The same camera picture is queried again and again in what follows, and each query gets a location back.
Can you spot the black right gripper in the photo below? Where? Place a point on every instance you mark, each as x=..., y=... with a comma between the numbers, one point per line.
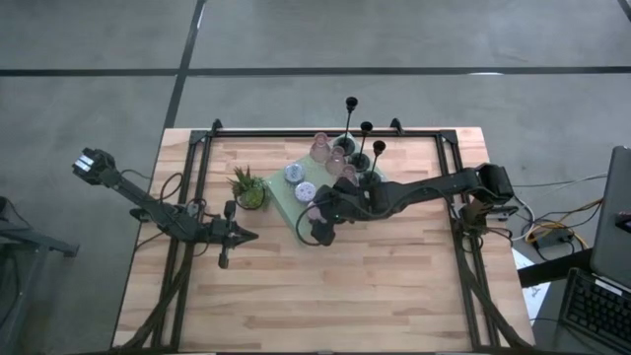
x=360, y=199

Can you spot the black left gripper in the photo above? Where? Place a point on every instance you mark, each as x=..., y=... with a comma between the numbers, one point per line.
x=222, y=233

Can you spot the blue white patterned tin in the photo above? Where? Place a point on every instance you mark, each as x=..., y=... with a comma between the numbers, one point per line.
x=305, y=191

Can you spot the pale blue patterned tin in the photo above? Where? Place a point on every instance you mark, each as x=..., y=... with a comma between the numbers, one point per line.
x=294, y=173

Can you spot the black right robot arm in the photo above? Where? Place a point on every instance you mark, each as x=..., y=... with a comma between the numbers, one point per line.
x=424, y=187

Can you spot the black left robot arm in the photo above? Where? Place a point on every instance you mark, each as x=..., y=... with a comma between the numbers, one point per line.
x=148, y=207

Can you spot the potted succulent plant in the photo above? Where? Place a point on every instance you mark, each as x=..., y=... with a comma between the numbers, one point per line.
x=250, y=193

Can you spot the green perforated metal shelf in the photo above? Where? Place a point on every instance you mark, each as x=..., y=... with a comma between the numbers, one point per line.
x=281, y=192

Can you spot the grey metal stand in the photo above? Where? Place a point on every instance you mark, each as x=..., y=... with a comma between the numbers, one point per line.
x=39, y=241

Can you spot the black power adapter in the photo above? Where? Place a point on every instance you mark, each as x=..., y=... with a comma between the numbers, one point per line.
x=552, y=239

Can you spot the white paper sheet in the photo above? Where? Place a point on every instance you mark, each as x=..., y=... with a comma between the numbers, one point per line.
x=535, y=301

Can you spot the grey laptop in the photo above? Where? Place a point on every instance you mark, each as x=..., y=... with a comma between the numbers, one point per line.
x=611, y=197

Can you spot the black keyboard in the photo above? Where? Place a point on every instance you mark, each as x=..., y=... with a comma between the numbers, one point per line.
x=596, y=308

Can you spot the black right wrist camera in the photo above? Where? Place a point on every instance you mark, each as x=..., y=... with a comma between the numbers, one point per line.
x=323, y=233

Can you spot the black metal table frame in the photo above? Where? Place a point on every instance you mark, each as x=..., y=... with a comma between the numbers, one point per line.
x=296, y=133

